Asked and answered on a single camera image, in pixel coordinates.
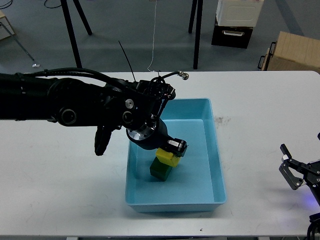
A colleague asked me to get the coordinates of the chair at left edge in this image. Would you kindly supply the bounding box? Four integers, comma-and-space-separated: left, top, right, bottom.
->
0, 11, 35, 61

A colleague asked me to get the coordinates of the light blue plastic bin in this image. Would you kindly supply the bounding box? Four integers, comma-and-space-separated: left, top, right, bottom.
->
125, 98, 227, 212

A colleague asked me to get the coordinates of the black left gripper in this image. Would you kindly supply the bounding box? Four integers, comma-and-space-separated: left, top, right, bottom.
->
126, 119, 188, 157

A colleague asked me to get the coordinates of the black tripod leg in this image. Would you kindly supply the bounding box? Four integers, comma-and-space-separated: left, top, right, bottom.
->
192, 0, 203, 70
60, 0, 82, 68
188, 0, 198, 34
73, 0, 93, 36

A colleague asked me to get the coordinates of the white cable on floor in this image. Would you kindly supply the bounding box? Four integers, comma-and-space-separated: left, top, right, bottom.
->
147, 0, 161, 72

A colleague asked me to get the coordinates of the thin black zip tie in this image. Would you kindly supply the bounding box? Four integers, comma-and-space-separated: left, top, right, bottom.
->
118, 40, 137, 82

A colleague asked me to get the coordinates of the green cube block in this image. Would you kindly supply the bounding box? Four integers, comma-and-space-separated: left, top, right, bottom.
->
149, 157, 173, 182

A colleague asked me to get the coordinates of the black tripod leg left rear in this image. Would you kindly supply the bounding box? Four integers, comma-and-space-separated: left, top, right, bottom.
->
73, 0, 93, 36

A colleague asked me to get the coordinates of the black tripod leg right rear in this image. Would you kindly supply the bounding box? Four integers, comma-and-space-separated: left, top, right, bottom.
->
188, 0, 198, 34

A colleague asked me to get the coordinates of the small white floor scrap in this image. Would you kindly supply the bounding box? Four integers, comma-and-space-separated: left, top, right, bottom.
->
32, 63, 40, 68

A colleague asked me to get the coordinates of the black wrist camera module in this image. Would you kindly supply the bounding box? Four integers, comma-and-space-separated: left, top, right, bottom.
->
136, 80, 176, 100

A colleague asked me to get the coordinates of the white storage box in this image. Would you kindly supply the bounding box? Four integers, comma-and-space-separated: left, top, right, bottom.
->
216, 0, 264, 28

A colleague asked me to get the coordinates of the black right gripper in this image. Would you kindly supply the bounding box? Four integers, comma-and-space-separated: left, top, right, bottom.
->
279, 143, 320, 205

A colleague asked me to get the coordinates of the yellow cube block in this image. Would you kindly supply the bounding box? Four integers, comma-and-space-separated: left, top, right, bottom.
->
155, 148, 181, 168

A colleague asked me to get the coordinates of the black storage box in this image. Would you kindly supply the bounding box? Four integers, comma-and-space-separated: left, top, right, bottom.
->
211, 19, 254, 49

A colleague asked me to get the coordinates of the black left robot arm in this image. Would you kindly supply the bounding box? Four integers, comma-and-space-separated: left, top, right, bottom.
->
0, 68, 187, 157

